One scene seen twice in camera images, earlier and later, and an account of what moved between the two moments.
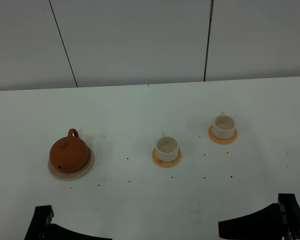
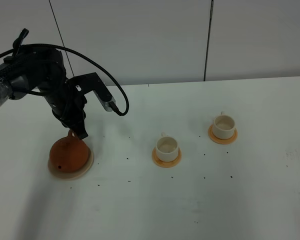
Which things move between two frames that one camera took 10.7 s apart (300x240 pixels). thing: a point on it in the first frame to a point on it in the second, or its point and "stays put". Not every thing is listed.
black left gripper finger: x=55 y=232 to x=67 y=104
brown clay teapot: x=69 y=154 stays put
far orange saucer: x=221 y=141 stays put
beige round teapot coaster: x=76 y=175 stays put
